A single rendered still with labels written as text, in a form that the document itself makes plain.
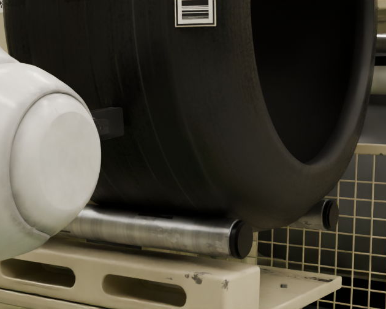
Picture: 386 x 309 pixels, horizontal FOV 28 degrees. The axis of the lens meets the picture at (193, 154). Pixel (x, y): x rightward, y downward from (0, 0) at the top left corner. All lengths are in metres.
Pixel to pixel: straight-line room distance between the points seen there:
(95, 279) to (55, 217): 0.56
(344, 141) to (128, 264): 0.36
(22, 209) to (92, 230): 0.59
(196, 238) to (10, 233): 0.51
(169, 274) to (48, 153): 0.52
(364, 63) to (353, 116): 0.09
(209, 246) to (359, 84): 0.40
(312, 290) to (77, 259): 0.33
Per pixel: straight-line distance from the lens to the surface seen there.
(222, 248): 0.87
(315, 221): 1.12
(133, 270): 0.91
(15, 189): 0.37
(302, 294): 1.05
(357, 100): 1.14
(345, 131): 1.10
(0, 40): 1.18
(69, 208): 0.40
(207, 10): 0.75
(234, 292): 0.87
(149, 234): 0.92
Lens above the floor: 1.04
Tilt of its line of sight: 3 degrees down
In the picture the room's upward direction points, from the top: 1 degrees clockwise
